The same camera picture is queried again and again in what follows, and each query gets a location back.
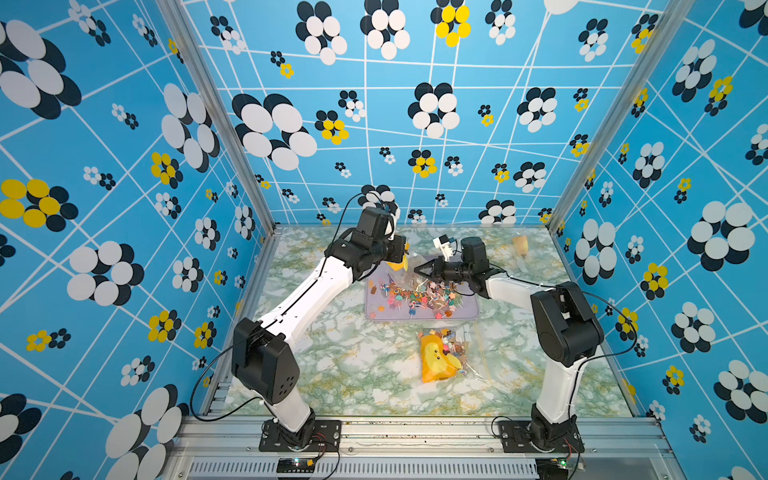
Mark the controller board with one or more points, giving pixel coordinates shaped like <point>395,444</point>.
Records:
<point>553,468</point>
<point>294,465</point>

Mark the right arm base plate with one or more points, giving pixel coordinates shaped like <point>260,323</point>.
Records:
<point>538,436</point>

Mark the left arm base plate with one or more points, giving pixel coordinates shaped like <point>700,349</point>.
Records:
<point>316,436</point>

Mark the right controller board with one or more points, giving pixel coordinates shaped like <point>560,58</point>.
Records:
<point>553,468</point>

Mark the pile of candies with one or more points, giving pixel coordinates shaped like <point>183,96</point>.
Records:
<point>448,303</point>

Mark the lilac plastic tray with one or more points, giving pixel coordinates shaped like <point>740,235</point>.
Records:
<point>469,311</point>

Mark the aluminium front rail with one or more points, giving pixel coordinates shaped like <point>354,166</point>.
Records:
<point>423,448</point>

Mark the left controller board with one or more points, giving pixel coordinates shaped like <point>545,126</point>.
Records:
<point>294,465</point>

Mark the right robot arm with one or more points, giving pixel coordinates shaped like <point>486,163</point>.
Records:
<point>566,326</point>

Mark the clear ziploc bag of lollipops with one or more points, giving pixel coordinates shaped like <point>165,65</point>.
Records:
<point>520,244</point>

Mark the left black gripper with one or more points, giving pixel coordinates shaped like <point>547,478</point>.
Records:
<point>398,242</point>

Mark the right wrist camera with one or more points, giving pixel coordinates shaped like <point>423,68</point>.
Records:
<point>446,245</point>

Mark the yellow duck ziploc bag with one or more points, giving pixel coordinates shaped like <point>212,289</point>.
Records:
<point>444,354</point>
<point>401,282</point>

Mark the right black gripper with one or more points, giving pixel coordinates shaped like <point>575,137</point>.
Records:
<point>438,267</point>

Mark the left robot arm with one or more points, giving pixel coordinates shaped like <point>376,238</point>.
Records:
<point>262,357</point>

